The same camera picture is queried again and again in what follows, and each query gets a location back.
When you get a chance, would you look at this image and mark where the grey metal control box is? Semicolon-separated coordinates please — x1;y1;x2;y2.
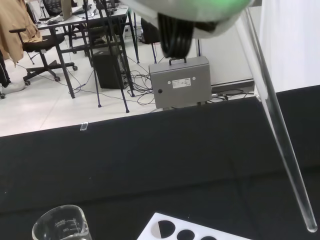
148;56;213;110

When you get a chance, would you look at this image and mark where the clear glass beaker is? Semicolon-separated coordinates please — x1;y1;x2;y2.
31;204;93;240

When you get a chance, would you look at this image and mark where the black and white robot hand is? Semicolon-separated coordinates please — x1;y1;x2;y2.
119;0;256;59

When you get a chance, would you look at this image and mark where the black tripod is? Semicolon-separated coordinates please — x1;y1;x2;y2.
83;0;137;113

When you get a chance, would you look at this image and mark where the tan coat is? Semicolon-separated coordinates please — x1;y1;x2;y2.
0;0;43;63

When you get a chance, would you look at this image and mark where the white board panel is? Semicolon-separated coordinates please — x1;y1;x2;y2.
258;0;320;93

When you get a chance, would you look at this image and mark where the person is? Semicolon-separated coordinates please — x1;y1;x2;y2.
0;49;27;95

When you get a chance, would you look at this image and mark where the black bench cloth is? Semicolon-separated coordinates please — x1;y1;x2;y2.
0;84;320;240

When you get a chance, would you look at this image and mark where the grey office desk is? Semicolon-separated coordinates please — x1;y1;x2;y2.
37;4;141;100

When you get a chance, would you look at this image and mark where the black computer tower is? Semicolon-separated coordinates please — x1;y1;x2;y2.
91;48;130;90

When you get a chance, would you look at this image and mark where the black office chair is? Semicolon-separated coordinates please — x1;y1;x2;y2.
9;27;78;86

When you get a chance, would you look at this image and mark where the black floor cable bundle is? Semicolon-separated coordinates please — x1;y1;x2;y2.
127;56;157;106

